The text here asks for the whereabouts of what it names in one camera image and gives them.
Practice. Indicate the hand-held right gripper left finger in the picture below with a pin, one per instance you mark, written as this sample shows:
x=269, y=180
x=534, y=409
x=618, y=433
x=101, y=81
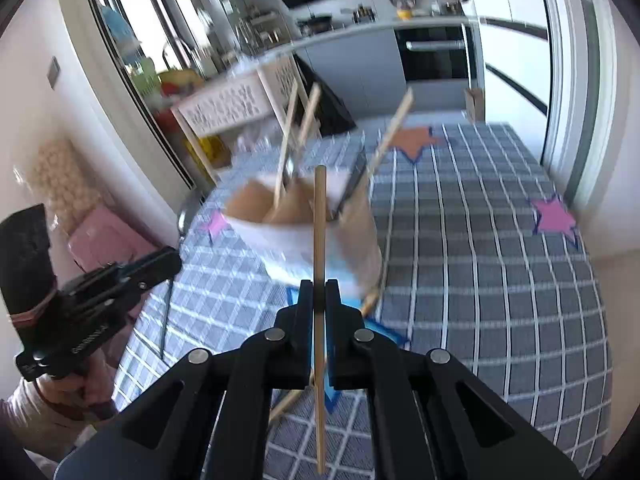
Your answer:
x=305, y=310

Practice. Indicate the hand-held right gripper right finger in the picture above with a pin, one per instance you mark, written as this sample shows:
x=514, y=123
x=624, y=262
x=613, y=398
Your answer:
x=335, y=310

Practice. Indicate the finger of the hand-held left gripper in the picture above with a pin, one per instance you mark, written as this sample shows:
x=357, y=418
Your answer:
x=155, y=267

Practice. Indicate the wooden chopstick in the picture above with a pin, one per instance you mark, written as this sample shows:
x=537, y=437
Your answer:
x=287, y=405
x=320, y=220
x=307, y=120
x=370, y=302
x=286, y=150
x=392, y=130

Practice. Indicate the black spoon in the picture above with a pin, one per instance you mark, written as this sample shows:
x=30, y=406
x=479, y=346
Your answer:
x=352, y=192
x=166, y=320

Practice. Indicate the white plastic utensil holder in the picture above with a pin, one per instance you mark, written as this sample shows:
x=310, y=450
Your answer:
x=280, y=250

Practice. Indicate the person's left forearm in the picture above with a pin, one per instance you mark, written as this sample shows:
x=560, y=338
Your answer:
x=25, y=420

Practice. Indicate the person's left hand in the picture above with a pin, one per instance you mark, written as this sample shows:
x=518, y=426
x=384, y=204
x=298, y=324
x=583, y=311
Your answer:
x=95, y=385

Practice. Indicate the pink box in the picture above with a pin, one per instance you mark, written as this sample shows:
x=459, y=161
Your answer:
x=105, y=240

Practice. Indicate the yellow bag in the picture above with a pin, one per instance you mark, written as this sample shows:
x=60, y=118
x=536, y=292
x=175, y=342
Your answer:
x=207, y=152

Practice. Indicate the cream textured cushion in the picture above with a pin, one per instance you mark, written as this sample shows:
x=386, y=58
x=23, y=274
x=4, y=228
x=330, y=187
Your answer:
x=60, y=180

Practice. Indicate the grey checked tablecloth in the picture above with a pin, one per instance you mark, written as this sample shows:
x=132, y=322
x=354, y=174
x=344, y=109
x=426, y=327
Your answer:
x=475, y=260

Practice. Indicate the white flower-cutout basket cart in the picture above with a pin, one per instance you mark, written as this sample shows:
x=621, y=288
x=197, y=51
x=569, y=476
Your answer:
x=225, y=105

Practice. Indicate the black cloth on chair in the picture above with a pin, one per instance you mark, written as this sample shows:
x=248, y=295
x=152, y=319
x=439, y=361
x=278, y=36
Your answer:
x=330, y=110

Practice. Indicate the steel kitchen faucet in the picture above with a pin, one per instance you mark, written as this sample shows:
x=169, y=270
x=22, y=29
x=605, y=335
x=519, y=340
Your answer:
x=175, y=46

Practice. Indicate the grey lower cabinet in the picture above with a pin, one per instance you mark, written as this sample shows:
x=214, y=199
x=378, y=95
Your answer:
x=360, y=70

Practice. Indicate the brown paper bag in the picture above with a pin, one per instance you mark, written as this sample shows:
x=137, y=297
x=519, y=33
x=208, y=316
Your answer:
x=475, y=105

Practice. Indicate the black built-in oven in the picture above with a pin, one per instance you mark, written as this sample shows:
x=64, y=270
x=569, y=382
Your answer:
x=435, y=60

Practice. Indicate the black wok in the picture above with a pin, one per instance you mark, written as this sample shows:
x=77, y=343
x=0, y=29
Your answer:
x=315, y=22

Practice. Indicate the steel cooking pot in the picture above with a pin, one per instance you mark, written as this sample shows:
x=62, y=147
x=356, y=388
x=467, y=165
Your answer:
x=364, y=12

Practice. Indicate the yellow bowl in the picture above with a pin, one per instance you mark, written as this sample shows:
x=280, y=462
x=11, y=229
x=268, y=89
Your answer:
x=404, y=13

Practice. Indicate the white refrigerator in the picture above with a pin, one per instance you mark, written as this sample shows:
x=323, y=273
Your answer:
x=510, y=35

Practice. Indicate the grey wall switch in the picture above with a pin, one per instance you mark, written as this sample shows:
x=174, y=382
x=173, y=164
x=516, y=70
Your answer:
x=55, y=72

